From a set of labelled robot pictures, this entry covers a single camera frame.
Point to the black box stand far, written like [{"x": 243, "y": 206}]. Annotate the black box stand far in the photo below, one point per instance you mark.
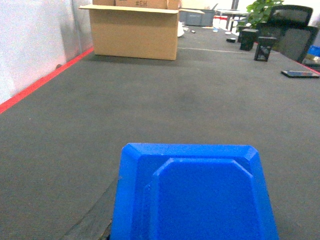
[{"x": 247, "y": 39}]

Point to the black flat phone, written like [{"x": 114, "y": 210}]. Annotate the black flat phone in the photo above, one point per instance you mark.
[{"x": 300, "y": 74}]

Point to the green potted plant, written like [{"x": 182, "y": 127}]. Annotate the green potted plant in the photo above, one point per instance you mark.
[{"x": 259, "y": 11}]

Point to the blue plastic part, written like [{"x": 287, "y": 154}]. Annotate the blue plastic part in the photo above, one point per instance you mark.
[{"x": 191, "y": 192}]

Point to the black box stand near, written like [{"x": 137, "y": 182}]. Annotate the black box stand near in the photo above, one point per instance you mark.
[{"x": 264, "y": 48}]

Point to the black box stand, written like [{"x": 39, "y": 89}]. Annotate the black box stand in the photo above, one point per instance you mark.
[
  {"x": 264, "y": 48},
  {"x": 247, "y": 39}
]

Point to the black conveyor belt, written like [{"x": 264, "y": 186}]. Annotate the black conveyor belt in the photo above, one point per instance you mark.
[{"x": 60, "y": 146}]

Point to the large cardboard box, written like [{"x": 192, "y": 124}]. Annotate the large cardboard box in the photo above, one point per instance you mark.
[{"x": 145, "y": 29}]

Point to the black office chair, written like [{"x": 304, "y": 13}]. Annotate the black office chair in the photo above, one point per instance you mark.
[{"x": 289, "y": 24}]

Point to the red conveyor frame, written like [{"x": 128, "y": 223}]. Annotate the red conveyor frame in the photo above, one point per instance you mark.
[{"x": 42, "y": 81}]

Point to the grey plastic crate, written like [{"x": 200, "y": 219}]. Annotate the grey plastic crate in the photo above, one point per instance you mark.
[{"x": 204, "y": 19}]

